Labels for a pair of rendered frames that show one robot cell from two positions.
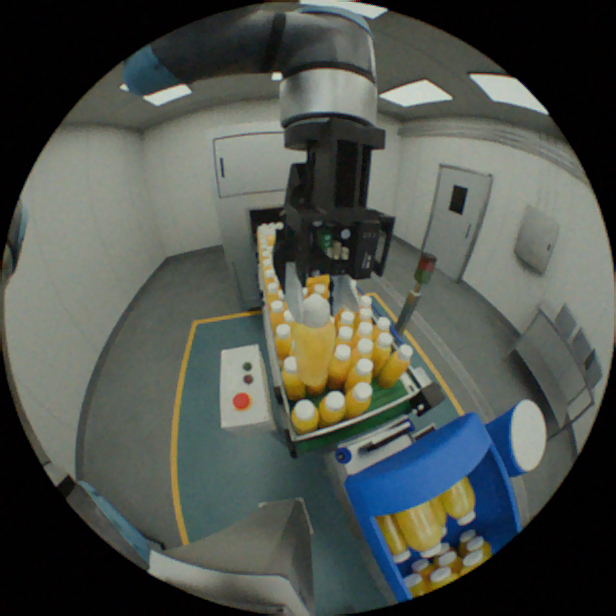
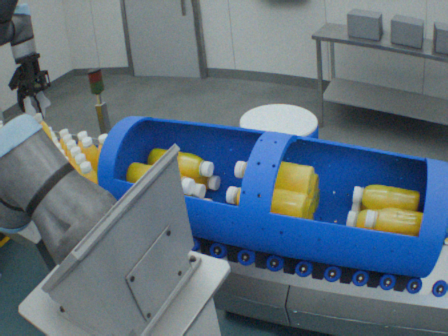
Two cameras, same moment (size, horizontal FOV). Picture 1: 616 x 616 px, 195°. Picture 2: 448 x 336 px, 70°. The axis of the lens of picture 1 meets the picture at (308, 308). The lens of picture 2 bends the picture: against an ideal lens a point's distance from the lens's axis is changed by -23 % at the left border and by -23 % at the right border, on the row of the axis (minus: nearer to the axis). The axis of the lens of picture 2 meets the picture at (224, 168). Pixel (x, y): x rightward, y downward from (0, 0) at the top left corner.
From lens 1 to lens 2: 0.93 m
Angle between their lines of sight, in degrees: 37
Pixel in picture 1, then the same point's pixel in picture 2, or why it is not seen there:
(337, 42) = (25, 30)
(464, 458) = (126, 123)
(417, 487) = (112, 143)
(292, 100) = (19, 53)
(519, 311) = (310, 57)
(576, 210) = not seen: outside the picture
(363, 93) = (33, 44)
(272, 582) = not seen: hidden behind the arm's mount
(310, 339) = not seen: hidden behind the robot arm
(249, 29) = (9, 35)
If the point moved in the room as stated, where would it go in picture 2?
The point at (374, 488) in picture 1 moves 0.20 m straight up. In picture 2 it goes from (101, 163) to (85, 93)
